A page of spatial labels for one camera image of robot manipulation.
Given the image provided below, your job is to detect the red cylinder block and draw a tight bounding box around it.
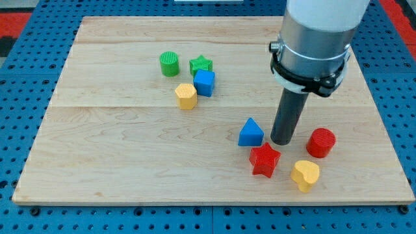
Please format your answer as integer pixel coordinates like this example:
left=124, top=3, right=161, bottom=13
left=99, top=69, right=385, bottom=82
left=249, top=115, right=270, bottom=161
left=305, top=128, right=336, bottom=158

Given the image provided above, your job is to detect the blue triangle block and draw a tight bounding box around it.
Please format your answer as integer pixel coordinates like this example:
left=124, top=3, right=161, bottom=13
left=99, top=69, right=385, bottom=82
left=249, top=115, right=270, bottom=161
left=238, top=118, right=264, bottom=146

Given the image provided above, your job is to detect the wooden board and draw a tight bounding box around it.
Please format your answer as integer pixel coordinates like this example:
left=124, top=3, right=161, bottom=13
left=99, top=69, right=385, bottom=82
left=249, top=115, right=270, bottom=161
left=12, top=16, right=415, bottom=206

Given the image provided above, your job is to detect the red star block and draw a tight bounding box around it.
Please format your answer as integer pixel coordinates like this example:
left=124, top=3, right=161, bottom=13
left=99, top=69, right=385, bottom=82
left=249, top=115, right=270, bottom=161
left=249, top=142, right=281, bottom=178

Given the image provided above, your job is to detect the yellow hexagon block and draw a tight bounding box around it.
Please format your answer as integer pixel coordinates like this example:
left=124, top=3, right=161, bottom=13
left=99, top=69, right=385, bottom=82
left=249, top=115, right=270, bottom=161
left=175, top=83, right=198, bottom=110

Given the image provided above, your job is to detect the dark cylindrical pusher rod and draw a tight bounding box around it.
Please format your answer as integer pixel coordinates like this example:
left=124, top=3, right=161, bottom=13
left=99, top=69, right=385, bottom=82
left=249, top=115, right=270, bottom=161
left=270, top=88, right=309, bottom=146

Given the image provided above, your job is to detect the yellow heart block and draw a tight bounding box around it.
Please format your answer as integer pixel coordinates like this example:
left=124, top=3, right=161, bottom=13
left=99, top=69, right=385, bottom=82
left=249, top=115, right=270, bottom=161
left=291, top=160, right=320, bottom=193

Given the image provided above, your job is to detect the green star block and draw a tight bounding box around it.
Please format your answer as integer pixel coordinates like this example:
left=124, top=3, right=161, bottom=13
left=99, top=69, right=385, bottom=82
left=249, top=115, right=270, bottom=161
left=189, top=55, right=213, bottom=77

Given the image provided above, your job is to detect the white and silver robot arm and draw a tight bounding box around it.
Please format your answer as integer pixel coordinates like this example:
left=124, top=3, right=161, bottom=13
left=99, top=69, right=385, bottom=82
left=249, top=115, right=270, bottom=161
left=269, top=0, right=369, bottom=98

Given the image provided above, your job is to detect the green cylinder block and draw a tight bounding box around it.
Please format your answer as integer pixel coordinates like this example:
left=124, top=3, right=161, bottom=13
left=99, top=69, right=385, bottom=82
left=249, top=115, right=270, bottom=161
left=159, top=51, right=179, bottom=77

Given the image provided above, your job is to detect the blue cube block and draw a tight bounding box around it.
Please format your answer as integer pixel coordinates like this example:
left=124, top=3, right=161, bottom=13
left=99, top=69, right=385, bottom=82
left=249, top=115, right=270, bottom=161
left=194, top=70, right=215, bottom=97

